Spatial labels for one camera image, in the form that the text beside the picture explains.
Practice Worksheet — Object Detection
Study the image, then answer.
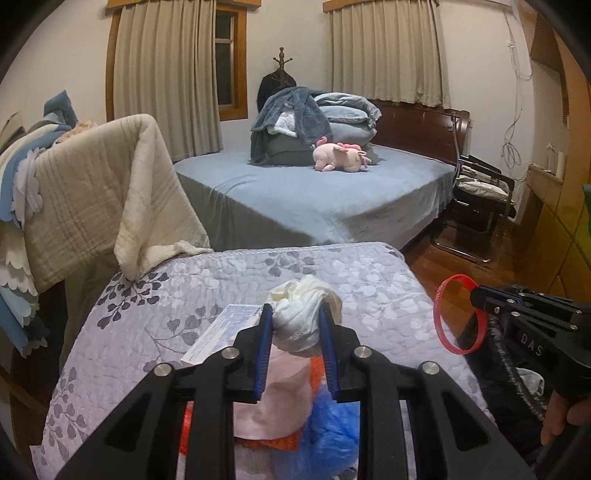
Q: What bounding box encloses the wooden cabinet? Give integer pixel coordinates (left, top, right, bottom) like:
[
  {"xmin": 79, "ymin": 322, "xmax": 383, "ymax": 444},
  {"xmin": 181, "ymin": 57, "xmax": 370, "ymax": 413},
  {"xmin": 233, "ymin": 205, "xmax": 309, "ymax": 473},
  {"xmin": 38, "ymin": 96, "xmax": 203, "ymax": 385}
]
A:
[{"xmin": 517, "ymin": 0, "xmax": 591, "ymax": 305}]

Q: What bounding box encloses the pink plush toy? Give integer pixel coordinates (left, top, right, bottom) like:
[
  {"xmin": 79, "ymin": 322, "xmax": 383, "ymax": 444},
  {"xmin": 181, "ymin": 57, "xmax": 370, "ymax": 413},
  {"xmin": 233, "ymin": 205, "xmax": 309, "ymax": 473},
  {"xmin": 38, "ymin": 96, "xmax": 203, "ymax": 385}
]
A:
[{"xmin": 312, "ymin": 141, "xmax": 370, "ymax": 174}]

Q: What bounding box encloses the white tissue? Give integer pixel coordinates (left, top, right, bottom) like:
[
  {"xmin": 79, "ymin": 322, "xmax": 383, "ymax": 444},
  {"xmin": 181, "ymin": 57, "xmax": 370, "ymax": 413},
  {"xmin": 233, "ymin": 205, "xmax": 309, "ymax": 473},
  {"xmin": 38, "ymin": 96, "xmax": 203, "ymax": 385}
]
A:
[{"xmin": 268, "ymin": 275, "xmax": 343, "ymax": 355}]

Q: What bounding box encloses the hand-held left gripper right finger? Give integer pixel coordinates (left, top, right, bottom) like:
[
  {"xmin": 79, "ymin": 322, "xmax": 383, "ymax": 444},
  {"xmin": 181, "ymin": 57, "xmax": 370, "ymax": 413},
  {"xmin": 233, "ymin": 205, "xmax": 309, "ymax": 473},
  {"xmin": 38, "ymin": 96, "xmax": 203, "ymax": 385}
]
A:
[{"xmin": 318, "ymin": 304, "xmax": 539, "ymax": 480}]

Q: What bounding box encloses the grey floral quilt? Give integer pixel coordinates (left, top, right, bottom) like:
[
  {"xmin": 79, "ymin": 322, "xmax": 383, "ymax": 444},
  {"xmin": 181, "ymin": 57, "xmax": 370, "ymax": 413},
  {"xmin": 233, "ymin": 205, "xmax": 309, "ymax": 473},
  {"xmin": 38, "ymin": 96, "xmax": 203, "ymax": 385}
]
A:
[{"xmin": 30, "ymin": 241, "xmax": 497, "ymax": 480}]

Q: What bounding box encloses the white cardboard box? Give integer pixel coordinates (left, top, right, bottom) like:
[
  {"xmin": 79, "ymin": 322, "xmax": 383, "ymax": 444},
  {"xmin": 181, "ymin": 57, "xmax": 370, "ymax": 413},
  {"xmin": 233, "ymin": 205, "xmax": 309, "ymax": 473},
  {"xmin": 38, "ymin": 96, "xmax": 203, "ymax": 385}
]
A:
[{"xmin": 181, "ymin": 305, "xmax": 262, "ymax": 367}]

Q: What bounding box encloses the person's right hand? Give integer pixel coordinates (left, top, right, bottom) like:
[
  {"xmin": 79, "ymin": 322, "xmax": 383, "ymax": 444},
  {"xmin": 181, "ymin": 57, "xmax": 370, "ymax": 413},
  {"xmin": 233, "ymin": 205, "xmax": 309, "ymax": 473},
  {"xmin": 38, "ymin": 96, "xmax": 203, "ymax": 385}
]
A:
[{"xmin": 541, "ymin": 392, "xmax": 591, "ymax": 446}]

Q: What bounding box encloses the blue white scalloped blanket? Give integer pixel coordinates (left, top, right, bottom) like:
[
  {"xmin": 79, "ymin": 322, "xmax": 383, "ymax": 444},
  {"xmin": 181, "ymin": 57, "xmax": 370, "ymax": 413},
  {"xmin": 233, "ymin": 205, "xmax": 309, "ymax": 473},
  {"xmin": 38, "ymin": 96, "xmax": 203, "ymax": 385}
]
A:
[{"xmin": 0, "ymin": 90, "xmax": 77, "ymax": 358}]

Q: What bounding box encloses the white wall cable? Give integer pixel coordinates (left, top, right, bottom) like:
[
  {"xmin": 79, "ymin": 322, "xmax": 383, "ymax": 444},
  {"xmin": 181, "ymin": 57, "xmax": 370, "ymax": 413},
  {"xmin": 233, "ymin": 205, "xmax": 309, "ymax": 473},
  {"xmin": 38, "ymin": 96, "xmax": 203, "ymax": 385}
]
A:
[{"xmin": 501, "ymin": 9, "xmax": 532, "ymax": 169}]

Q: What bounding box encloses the beige striped blanket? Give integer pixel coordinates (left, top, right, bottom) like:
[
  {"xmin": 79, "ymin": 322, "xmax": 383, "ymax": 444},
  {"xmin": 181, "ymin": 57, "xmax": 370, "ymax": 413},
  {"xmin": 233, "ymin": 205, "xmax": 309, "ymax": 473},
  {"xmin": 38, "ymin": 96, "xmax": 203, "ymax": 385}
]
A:
[{"xmin": 18, "ymin": 113, "xmax": 213, "ymax": 294}]

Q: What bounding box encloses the black metal chair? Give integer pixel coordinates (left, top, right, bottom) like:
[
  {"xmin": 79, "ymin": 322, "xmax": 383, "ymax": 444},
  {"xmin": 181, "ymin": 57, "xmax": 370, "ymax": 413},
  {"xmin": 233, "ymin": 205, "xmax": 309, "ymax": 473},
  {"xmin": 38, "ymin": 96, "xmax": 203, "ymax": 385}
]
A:
[{"xmin": 431, "ymin": 154, "xmax": 517, "ymax": 264}]

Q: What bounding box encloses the dark hanging coat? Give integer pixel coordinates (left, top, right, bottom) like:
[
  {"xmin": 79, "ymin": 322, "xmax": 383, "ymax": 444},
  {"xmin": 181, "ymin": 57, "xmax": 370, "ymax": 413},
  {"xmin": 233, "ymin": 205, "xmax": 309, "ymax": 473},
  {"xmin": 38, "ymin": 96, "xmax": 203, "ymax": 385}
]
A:
[{"xmin": 257, "ymin": 74, "xmax": 296, "ymax": 121}]

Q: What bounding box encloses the dark wooden headboard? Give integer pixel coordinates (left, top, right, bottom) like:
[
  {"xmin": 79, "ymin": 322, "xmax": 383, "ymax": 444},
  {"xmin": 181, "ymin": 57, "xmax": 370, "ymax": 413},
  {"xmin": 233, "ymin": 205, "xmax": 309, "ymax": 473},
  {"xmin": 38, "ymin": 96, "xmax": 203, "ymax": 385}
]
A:
[{"xmin": 367, "ymin": 98, "xmax": 472, "ymax": 167}]

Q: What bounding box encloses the light blue folded duvet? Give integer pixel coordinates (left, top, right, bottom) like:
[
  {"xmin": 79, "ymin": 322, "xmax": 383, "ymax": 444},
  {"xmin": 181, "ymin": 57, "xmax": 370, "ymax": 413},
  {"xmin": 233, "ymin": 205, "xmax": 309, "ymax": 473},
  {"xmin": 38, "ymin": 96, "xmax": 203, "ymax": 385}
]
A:
[{"xmin": 315, "ymin": 92, "xmax": 382, "ymax": 144}]

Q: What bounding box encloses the orange plastic bag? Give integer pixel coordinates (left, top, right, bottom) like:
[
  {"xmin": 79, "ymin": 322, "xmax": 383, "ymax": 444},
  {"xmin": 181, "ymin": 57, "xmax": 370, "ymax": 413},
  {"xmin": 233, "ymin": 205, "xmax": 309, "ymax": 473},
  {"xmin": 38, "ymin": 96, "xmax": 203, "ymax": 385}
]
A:
[{"xmin": 182, "ymin": 356, "xmax": 329, "ymax": 455}]

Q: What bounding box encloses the blue plastic bag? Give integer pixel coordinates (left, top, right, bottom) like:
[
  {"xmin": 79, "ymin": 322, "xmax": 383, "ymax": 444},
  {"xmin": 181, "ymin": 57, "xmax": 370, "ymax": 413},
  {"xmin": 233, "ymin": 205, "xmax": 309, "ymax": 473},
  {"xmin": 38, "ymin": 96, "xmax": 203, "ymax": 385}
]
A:
[{"xmin": 272, "ymin": 388, "xmax": 361, "ymax": 480}]

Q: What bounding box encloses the black bag trash bin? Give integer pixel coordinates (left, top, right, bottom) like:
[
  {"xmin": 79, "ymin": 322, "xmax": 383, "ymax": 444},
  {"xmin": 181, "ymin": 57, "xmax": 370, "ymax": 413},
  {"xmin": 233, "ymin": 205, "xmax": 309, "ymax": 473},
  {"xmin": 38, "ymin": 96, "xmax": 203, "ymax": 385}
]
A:
[{"xmin": 457, "ymin": 295, "xmax": 555, "ymax": 457}]

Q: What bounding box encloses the olive cloth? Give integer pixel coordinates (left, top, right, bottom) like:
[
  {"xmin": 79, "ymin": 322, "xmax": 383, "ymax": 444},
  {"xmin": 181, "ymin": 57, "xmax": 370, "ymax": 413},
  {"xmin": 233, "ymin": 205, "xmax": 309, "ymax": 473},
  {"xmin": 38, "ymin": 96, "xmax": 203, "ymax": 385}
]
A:
[{"xmin": 62, "ymin": 256, "xmax": 123, "ymax": 365}]

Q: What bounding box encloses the wooden framed window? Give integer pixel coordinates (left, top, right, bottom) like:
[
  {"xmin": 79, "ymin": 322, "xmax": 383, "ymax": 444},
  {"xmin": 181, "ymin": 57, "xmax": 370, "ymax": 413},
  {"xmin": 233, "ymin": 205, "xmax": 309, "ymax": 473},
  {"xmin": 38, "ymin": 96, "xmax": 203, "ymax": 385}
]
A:
[{"xmin": 215, "ymin": 4, "xmax": 247, "ymax": 121}]

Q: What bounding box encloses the wooden coat rack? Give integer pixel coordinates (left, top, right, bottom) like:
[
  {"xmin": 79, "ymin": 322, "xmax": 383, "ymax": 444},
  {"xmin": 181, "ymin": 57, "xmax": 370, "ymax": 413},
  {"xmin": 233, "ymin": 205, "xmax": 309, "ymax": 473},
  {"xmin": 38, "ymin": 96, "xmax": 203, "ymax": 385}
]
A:
[{"xmin": 270, "ymin": 47, "xmax": 296, "ymax": 86}]

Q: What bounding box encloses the red rubber wristband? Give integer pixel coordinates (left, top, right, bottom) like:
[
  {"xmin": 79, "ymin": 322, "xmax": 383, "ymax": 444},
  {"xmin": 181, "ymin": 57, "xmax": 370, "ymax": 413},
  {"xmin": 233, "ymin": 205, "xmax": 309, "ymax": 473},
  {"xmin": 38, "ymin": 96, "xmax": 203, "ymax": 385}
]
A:
[{"xmin": 434, "ymin": 274, "xmax": 488, "ymax": 355}]

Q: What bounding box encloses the white crumpled paper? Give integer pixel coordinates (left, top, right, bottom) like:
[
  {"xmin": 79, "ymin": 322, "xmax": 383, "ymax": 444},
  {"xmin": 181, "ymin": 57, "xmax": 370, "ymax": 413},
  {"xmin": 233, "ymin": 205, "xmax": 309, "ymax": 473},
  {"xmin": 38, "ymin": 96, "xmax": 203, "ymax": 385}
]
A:
[{"xmin": 517, "ymin": 369, "xmax": 548, "ymax": 398}]

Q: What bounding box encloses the pink face mask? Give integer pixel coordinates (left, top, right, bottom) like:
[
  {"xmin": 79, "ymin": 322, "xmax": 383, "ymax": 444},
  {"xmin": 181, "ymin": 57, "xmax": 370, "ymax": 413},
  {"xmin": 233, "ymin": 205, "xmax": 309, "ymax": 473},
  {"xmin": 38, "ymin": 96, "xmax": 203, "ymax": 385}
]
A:
[{"xmin": 233, "ymin": 346, "xmax": 317, "ymax": 440}]

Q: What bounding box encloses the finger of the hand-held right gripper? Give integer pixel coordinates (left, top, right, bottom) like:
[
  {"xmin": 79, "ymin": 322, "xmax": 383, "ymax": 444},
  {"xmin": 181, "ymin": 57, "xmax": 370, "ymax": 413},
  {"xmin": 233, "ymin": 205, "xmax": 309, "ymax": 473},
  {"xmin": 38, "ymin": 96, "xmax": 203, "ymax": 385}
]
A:
[
  {"xmin": 502, "ymin": 284, "xmax": 548, "ymax": 309},
  {"xmin": 470, "ymin": 285, "xmax": 511, "ymax": 316}
]

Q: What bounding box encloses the pale chair cushion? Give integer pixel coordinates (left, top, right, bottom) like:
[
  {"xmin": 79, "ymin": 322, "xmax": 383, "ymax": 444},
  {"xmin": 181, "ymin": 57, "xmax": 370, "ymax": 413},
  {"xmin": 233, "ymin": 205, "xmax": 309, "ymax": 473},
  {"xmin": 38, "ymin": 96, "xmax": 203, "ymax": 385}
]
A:
[{"xmin": 457, "ymin": 166, "xmax": 513, "ymax": 201}]

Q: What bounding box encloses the beige curtain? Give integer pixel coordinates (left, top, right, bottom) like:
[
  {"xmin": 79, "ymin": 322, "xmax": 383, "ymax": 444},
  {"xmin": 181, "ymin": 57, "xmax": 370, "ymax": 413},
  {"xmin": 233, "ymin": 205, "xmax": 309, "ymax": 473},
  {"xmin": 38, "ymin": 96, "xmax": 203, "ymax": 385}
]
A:
[
  {"xmin": 330, "ymin": 0, "xmax": 451, "ymax": 109},
  {"xmin": 113, "ymin": 0, "xmax": 222, "ymax": 162}
]

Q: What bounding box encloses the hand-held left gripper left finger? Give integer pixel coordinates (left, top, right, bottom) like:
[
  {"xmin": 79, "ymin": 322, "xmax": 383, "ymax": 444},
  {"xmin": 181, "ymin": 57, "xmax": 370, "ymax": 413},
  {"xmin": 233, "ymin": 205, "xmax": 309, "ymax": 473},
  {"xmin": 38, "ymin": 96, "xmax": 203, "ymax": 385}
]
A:
[{"xmin": 55, "ymin": 302, "xmax": 275, "ymax": 480}]

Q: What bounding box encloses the grey pillow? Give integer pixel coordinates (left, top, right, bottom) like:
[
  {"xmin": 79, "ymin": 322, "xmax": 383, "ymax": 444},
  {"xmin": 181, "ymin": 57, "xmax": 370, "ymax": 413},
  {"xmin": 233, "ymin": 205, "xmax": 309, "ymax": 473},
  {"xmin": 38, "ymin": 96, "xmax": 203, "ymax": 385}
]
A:
[{"xmin": 250, "ymin": 131, "xmax": 386, "ymax": 166}]

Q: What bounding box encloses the bed with blue sheet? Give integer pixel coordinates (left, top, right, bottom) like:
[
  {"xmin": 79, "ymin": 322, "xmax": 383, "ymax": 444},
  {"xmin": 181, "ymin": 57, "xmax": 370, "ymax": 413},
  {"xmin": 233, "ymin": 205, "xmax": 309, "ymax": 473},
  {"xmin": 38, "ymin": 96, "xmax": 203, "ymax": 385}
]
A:
[{"xmin": 173, "ymin": 143, "xmax": 458, "ymax": 252}]

